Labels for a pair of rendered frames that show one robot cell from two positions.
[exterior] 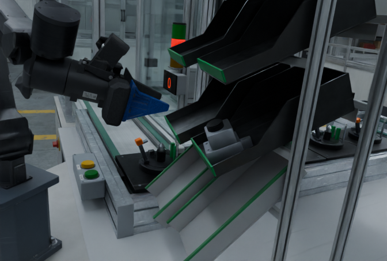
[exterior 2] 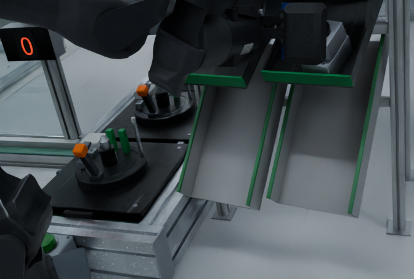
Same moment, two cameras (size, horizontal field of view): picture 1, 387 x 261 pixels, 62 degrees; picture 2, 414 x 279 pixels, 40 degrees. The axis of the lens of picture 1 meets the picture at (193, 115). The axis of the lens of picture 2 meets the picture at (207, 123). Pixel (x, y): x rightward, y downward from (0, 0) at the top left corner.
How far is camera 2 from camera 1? 0.55 m
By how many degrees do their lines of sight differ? 36
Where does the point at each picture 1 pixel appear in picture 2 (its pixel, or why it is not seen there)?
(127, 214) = (163, 247)
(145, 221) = (177, 244)
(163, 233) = (201, 244)
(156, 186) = (188, 180)
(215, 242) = (362, 165)
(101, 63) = not seen: outside the picture
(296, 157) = (400, 23)
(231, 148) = (344, 47)
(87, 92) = (247, 45)
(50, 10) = not seen: outside the picture
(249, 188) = (331, 98)
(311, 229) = not seen: hidden behind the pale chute
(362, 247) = not seen: hidden behind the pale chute
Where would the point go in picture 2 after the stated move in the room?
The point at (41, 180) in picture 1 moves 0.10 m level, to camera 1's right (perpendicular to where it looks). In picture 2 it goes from (72, 266) to (135, 226)
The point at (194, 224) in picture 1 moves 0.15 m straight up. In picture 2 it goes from (293, 178) to (283, 92)
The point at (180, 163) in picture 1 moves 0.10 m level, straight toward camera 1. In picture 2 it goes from (199, 132) to (243, 146)
